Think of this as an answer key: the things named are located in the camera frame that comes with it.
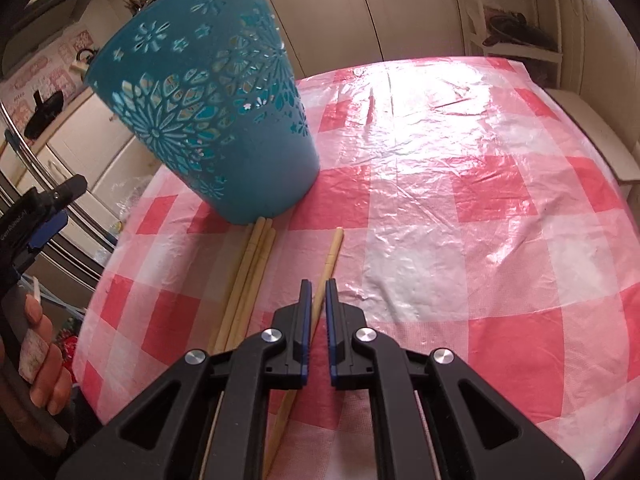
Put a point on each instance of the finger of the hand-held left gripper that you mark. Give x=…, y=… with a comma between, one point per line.
x=50, y=195
x=47, y=230

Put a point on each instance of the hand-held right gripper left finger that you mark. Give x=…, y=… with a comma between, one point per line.
x=306, y=320

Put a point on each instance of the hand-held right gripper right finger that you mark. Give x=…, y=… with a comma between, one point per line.
x=330, y=320

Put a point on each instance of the teal perforated plastic basket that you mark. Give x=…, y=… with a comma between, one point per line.
x=215, y=110

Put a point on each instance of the person's left hand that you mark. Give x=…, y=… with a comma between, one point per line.
x=47, y=390

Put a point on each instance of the white blue folding rack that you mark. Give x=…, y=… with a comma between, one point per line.
x=60, y=302

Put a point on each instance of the blue white pole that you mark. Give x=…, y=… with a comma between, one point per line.
x=17, y=147

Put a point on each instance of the clear plastic bag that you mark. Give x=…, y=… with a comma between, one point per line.
x=130, y=202

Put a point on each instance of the black wok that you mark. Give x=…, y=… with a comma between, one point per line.
x=45, y=112

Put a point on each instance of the pink printed backsplash sticker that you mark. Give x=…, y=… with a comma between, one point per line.
x=30, y=75

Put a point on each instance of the metal kettle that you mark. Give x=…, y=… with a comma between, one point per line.
x=82, y=62

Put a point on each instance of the pink checkered plastic tablecloth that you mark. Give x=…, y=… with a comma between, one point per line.
x=450, y=220

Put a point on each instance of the black range hood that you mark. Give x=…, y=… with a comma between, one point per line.
x=30, y=25

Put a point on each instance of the white wooden chair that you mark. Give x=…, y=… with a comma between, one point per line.
x=595, y=130

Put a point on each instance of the white shelf rack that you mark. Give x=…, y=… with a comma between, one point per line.
x=477, y=10

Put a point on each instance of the dark wok in rack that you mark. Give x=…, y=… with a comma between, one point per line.
x=515, y=30

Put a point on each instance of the cream tall cabinet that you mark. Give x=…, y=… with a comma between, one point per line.
x=585, y=20

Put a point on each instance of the aluminium door frame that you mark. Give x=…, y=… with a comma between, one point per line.
x=75, y=240

